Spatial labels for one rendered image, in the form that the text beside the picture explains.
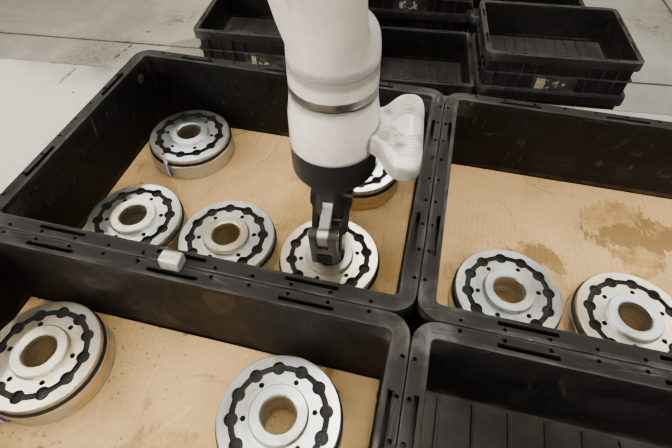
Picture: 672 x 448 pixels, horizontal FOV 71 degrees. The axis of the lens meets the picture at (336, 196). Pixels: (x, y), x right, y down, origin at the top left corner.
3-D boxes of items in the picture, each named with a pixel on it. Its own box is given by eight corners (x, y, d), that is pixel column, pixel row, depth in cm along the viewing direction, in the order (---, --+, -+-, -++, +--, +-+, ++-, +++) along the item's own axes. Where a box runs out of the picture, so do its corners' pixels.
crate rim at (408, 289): (-12, 236, 44) (-27, 220, 42) (145, 63, 64) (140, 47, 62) (410, 329, 38) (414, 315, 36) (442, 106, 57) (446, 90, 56)
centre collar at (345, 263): (300, 273, 47) (300, 270, 46) (310, 234, 50) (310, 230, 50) (349, 280, 46) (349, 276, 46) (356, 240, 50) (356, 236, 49)
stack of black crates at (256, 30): (220, 150, 164) (191, 30, 130) (244, 98, 183) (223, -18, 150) (334, 161, 160) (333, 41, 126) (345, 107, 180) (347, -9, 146)
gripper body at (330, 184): (300, 96, 43) (305, 169, 50) (278, 160, 37) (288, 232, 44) (382, 103, 42) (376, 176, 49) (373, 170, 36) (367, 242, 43)
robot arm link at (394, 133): (419, 184, 36) (431, 122, 32) (278, 169, 38) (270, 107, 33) (423, 111, 42) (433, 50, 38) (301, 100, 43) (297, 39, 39)
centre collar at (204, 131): (162, 142, 60) (161, 138, 59) (184, 119, 63) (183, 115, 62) (196, 151, 59) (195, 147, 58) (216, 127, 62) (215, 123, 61)
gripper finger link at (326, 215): (316, 189, 41) (318, 199, 44) (307, 239, 40) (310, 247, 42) (342, 192, 41) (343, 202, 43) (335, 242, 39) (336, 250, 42)
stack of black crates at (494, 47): (453, 172, 156) (486, 52, 123) (452, 116, 176) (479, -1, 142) (578, 185, 153) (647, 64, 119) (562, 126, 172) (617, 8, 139)
